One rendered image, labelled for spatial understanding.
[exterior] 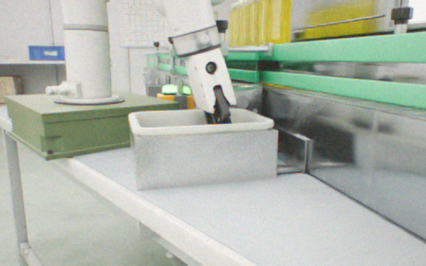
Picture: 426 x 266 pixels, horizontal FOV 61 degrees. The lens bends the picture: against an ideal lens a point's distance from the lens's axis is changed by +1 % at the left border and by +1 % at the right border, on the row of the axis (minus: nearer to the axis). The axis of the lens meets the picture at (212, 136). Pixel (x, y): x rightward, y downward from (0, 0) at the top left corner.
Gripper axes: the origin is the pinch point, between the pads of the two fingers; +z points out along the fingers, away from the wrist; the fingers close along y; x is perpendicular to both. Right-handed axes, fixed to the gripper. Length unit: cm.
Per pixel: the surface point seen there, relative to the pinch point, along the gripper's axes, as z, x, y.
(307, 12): -14.8, -36.6, 25.9
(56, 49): -36, 73, 548
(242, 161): 2.0, 0.4, -9.6
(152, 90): 0, 2, 78
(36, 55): -35, 103, 548
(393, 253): 6.5, -5.1, -33.8
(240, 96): -3.5, -8.2, 9.2
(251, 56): -9.6, -15.1, 15.9
